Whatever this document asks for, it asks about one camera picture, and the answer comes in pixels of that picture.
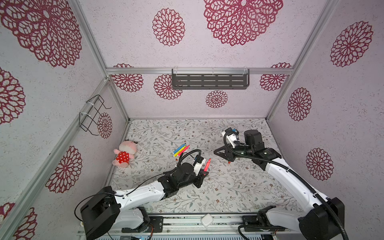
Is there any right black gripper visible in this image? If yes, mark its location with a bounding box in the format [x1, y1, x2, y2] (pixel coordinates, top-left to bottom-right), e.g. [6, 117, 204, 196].
[213, 143, 253, 163]

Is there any pink highlighter pen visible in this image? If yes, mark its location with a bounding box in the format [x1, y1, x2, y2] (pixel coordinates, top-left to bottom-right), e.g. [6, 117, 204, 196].
[204, 159, 211, 172]
[178, 145, 190, 157]

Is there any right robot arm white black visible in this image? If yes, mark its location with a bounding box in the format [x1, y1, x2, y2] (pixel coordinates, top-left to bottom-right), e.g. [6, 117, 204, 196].
[214, 128, 349, 240]

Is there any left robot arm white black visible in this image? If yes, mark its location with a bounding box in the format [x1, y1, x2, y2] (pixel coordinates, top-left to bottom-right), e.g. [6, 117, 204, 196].
[78, 163, 209, 240]

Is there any yellow highlighter pen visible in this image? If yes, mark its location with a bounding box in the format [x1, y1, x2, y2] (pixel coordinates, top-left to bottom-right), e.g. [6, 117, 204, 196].
[174, 146, 187, 157]

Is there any blue highlighter pen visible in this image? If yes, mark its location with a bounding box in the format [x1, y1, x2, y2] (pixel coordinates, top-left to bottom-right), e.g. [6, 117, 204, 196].
[173, 144, 186, 155]

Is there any pink plush toy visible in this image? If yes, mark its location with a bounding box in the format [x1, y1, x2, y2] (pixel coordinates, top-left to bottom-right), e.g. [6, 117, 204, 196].
[112, 141, 137, 168]

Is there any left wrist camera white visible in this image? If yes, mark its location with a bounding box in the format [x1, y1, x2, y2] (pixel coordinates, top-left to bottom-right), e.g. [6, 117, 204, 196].
[194, 159, 206, 176]

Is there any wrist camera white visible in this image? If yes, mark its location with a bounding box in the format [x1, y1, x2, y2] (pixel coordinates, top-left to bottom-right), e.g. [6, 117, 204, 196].
[221, 128, 240, 149]
[194, 159, 206, 176]

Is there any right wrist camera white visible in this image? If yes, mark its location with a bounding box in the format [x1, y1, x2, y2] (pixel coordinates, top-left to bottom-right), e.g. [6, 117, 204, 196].
[221, 128, 240, 149]

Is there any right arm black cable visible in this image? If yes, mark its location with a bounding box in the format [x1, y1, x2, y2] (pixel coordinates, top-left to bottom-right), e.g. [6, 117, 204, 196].
[222, 130, 350, 240]

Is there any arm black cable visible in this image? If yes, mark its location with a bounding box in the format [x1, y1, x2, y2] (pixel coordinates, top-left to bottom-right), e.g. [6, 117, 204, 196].
[222, 130, 350, 240]
[74, 149, 202, 223]

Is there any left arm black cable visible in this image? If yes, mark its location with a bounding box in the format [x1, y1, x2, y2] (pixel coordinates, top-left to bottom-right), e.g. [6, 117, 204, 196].
[74, 149, 202, 223]

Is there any white plastic clip on rail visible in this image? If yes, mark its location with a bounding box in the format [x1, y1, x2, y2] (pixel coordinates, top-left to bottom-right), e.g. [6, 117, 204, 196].
[201, 214, 214, 228]

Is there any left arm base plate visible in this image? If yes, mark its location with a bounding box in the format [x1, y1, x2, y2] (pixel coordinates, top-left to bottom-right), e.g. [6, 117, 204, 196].
[122, 216, 164, 233]

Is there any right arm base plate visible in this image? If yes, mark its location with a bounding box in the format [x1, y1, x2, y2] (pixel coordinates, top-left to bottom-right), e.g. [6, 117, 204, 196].
[242, 205, 285, 232]

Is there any dark grey wall shelf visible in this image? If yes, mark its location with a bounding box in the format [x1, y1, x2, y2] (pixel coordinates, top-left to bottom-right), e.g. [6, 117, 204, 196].
[171, 69, 250, 90]

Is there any black wire wall rack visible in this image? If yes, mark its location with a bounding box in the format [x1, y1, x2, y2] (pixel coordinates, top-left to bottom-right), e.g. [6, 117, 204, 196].
[78, 95, 113, 139]

